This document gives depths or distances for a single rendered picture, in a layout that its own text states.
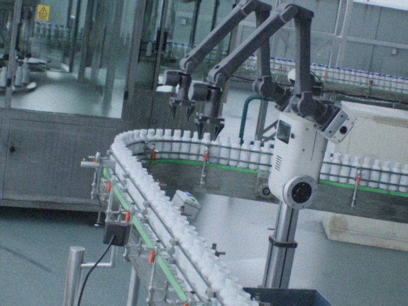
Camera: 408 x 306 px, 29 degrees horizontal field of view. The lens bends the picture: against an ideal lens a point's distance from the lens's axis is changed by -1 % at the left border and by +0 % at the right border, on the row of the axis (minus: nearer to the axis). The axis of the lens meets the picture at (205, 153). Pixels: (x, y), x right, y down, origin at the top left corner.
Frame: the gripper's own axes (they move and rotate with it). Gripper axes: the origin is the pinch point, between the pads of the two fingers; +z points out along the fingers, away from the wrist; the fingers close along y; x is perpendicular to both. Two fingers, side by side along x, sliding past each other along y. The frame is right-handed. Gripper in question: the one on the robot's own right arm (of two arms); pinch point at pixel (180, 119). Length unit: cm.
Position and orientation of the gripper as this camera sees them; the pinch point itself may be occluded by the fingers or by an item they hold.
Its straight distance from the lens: 354.5
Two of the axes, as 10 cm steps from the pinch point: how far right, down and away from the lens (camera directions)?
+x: 2.8, 2.4, -9.3
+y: -9.5, -0.8, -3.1
